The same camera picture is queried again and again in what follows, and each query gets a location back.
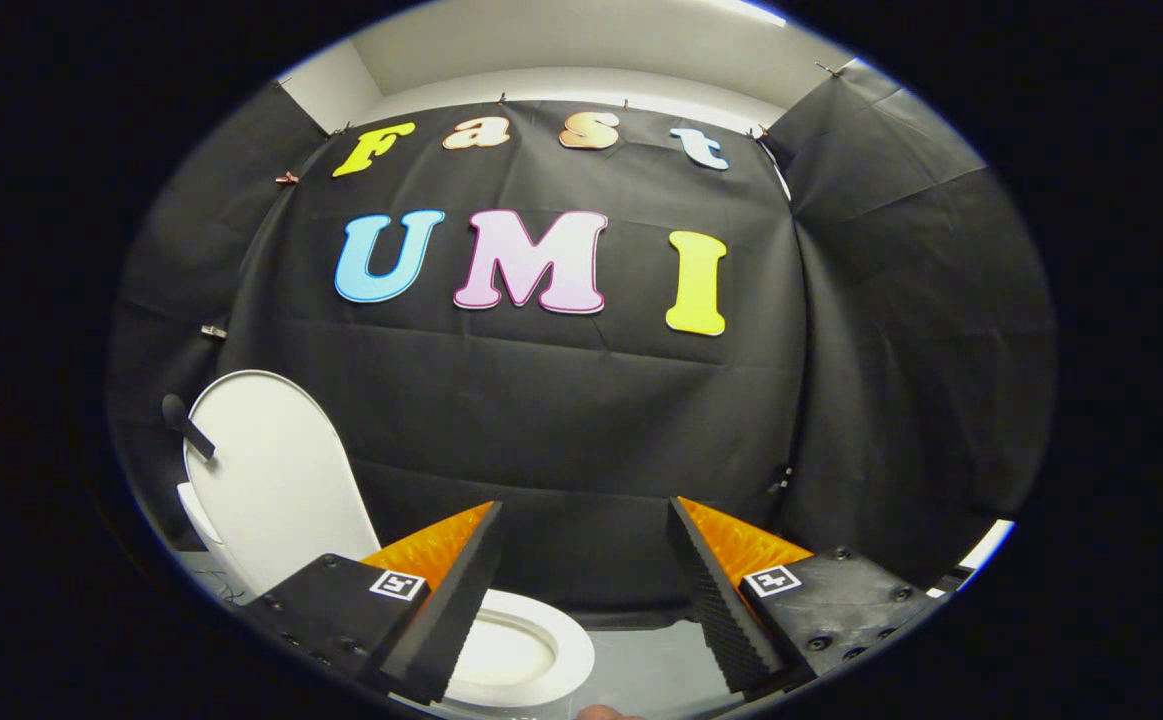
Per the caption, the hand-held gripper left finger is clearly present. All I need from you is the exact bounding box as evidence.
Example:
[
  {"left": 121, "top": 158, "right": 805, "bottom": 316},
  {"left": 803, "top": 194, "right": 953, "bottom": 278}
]
[{"left": 241, "top": 500, "right": 504, "bottom": 707}]

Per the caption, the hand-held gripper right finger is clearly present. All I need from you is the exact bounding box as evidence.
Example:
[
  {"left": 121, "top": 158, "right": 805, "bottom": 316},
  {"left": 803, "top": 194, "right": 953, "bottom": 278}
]
[{"left": 665, "top": 496, "right": 945, "bottom": 697}]

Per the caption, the white toilet lid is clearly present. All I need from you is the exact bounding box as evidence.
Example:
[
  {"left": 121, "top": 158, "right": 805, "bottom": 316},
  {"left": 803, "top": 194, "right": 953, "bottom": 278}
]
[{"left": 161, "top": 369, "right": 383, "bottom": 603}]

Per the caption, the white toilet bowl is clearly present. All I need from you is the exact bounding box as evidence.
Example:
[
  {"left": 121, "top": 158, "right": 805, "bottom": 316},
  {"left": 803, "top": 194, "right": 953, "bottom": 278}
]
[{"left": 453, "top": 610, "right": 558, "bottom": 693}]

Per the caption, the white toilet seat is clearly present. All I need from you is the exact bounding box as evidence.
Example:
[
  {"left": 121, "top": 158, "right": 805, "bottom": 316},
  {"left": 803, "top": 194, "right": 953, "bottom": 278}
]
[{"left": 444, "top": 588, "right": 597, "bottom": 709}]

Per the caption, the black backdrop cloth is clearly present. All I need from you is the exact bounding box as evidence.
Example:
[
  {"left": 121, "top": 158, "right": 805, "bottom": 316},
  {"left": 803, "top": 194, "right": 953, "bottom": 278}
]
[{"left": 106, "top": 58, "right": 1057, "bottom": 613}]

